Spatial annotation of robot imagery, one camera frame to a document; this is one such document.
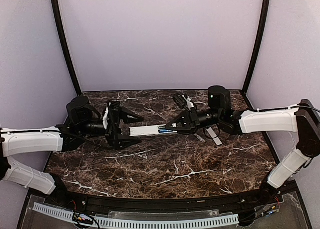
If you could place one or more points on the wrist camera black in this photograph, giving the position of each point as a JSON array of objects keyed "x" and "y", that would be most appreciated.
[
  {"x": 105, "y": 118},
  {"x": 183, "y": 101}
]

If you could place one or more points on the white slotted cable duct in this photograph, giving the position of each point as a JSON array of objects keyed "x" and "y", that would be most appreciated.
[{"x": 135, "y": 220}]

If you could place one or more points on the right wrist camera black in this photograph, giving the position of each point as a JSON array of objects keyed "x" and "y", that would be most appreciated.
[{"x": 183, "y": 101}]

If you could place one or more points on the blue battery in remote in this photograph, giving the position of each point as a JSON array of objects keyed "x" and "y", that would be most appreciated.
[{"x": 163, "y": 131}]

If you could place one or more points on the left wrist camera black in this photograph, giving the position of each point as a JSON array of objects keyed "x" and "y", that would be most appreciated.
[{"x": 105, "y": 118}]

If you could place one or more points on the clear handled tester screwdriver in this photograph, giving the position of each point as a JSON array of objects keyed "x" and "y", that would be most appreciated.
[{"x": 200, "y": 138}]

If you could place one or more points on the black front mounting rail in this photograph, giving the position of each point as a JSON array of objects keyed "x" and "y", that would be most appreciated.
[{"x": 237, "y": 203}]

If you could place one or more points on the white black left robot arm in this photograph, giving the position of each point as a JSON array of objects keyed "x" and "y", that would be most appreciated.
[{"x": 83, "y": 123}]

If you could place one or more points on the black right corner post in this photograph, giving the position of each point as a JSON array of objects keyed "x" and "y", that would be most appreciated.
[{"x": 257, "y": 45}]

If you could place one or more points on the white remote control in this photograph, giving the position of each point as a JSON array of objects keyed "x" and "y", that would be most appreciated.
[{"x": 146, "y": 131}]

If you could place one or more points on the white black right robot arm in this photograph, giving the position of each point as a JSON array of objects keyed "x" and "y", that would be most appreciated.
[{"x": 301, "y": 118}]

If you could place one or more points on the black corner frame post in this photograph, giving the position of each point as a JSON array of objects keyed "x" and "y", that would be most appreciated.
[{"x": 64, "y": 46}]

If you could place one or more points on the white remote battery cover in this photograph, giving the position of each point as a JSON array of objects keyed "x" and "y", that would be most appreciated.
[{"x": 214, "y": 136}]

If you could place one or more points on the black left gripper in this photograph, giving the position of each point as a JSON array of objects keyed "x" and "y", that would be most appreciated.
[{"x": 113, "y": 126}]

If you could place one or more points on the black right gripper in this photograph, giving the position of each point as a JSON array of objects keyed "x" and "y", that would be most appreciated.
[{"x": 193, "y": 119}]

